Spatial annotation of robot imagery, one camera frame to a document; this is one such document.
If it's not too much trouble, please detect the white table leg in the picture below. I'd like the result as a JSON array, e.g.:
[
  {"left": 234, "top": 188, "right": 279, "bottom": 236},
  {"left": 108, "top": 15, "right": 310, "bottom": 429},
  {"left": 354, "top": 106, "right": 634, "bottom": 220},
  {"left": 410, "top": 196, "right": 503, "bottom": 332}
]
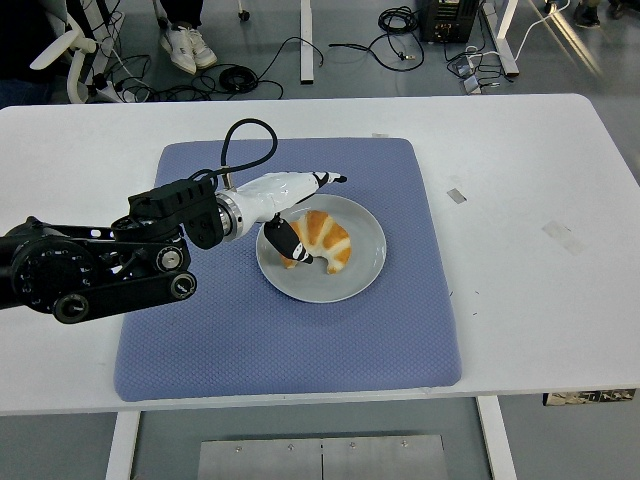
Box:
[
  {"left": 475, "top": 395, "right": 519, "bottom": 480},
  {"left": 104, "top": 410, "right": 142, "bottom": 480}
]

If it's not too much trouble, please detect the white office chair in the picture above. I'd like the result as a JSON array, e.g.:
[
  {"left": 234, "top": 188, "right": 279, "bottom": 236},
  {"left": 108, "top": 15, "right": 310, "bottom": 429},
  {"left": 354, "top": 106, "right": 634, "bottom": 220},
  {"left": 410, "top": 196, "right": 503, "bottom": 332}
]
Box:
[{"left": 29, "top": 12, "right": 99, "bottom": 104}]

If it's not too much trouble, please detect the pale grey round plate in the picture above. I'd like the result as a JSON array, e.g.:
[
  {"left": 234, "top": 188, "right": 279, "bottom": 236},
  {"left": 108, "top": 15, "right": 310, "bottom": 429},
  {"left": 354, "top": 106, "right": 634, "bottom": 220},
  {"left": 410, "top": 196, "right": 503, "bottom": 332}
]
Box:
[{"left": 255, "top": 193, "right": 388, "bottom": 304}]

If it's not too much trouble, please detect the black equipment box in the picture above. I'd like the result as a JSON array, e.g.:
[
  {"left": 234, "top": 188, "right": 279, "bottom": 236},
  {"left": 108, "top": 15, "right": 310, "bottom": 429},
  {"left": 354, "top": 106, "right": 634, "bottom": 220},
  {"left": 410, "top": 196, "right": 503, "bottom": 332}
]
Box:
[{"left": 416, "top": 0, "right": 482, "bottom": 44}]

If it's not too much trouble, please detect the coiled black cable with plug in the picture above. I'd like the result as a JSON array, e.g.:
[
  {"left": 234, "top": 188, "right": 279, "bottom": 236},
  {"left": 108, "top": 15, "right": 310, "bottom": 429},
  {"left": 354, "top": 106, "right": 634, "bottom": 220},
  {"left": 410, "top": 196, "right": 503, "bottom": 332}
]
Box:
[{"left": 328, "top": 5, "right": 426, "bottom": 72}]

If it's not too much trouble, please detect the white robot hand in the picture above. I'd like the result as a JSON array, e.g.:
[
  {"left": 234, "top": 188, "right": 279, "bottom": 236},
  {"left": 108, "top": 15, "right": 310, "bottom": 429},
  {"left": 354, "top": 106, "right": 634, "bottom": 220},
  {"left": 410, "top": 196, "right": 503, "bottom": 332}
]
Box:
[{"left": 233, "top": 170, "right": 348, "bottom": 265}]

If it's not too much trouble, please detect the thin black floor cable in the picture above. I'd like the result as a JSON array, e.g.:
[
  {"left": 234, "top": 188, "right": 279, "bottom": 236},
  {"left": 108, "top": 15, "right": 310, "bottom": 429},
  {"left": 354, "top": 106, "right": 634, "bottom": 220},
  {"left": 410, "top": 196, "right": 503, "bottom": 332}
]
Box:
[{"left": 253, "top": 36, "right": 326, "bottom": 84}]

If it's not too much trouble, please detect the person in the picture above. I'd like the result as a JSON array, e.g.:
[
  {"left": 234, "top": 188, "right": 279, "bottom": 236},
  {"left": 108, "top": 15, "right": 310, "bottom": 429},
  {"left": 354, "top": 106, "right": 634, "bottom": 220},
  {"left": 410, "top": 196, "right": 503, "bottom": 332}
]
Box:
[
  {"left": 157, "top": 0, "right": 219, "bottom": 76},
  {"left": 572, "top": 0, "right": 626, "bottom": 30}
]

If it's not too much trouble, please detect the white floor cable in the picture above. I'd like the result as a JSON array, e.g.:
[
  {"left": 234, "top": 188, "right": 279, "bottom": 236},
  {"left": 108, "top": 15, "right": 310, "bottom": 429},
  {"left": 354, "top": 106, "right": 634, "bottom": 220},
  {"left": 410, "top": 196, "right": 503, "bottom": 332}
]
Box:
[{"left": 513, "top": 5, "right": 569, "bottom": 59}]

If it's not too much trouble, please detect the blue quilted mat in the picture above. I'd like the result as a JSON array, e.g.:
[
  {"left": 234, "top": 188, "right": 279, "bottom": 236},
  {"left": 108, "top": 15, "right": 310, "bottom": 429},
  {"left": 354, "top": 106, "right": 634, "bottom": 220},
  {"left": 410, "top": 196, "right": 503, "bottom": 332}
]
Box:
[{"left": 113, "top": 138, "right": 462, "bottom": 404}]

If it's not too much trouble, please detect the thick black cable coil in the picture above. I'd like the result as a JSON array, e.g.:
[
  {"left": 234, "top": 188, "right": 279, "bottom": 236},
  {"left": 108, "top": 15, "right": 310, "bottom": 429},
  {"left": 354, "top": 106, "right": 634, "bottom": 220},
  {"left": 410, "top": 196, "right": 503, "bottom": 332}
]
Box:
[{"left": 215, "top": 64, "right": 260, "bottom": 95}]

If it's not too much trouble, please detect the golden croissant bread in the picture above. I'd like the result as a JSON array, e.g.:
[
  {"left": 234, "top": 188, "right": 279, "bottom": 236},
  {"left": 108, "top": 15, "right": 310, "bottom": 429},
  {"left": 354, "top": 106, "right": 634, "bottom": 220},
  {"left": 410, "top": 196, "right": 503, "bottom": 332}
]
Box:
[{"left": 279, "top": 209, "right": 353, "bottom": 275}]

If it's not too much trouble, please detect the clear tape strip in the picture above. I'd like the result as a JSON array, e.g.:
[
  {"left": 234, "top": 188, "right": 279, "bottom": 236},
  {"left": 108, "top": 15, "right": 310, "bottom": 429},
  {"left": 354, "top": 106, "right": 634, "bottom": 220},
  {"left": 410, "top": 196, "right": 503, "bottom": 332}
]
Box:
[{"left": 541, "top": 220, "right": 587, "bottom": 257}]

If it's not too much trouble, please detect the white desk leg with foot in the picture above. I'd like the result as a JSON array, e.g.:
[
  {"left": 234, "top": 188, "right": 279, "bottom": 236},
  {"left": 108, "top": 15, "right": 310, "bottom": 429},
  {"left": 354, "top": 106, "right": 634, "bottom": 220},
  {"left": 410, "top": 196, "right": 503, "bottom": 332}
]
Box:
[
  {"left": 298, "top": 0, "right": 316, "bottom": 85},
  {"left": 480, "top": 0, "right": 521, "bottom": 77}
]

